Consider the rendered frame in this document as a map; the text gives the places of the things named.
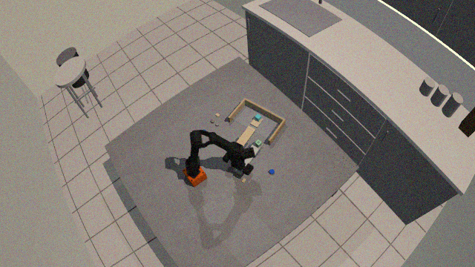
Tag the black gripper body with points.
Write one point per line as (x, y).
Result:
(246, 169)

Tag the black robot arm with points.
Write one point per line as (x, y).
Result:
(234, 150)

